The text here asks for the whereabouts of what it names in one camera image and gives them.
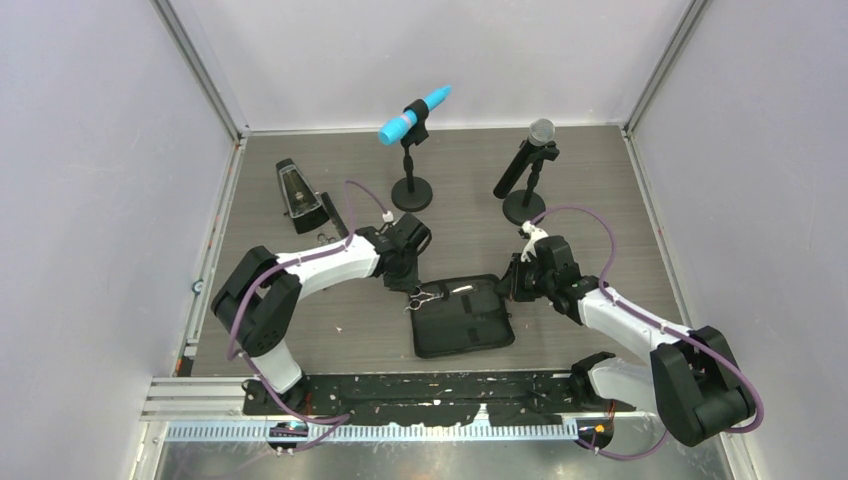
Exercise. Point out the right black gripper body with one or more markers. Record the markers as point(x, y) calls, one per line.
point(526, 283)

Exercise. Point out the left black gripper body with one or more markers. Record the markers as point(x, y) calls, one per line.
point(407, 275)

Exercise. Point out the silver scissors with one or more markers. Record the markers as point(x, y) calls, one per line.
point(324, 239)
point(418, 297)

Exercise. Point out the black zip tool case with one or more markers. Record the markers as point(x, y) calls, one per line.
point(461, 323)

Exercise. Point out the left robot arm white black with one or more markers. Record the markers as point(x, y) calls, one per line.
point(257, 301)

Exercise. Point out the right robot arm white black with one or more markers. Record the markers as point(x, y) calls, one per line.
point(689, 378)

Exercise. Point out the black comb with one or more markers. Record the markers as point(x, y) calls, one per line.
point(334, 215)

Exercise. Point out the left black microphone stand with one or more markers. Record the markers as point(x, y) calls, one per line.
point(412, 193)

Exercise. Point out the black microphone stand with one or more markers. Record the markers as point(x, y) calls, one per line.
point(412, 193)
point(522, 205)

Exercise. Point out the right black microphone stand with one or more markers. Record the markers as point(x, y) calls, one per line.
point(522, 205)

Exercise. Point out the black metronome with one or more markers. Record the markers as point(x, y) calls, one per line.
point(303, 204)

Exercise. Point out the blue microphone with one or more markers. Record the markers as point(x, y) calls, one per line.
point(414, 116)

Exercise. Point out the black silver microphone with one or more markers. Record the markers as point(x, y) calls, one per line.
point(538, 145)

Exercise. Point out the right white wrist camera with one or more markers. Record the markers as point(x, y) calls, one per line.
point(532, 234)

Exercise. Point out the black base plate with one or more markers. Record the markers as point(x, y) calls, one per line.
point(510, 398)

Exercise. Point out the aluminium rail front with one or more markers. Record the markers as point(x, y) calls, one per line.
point(197, 409)

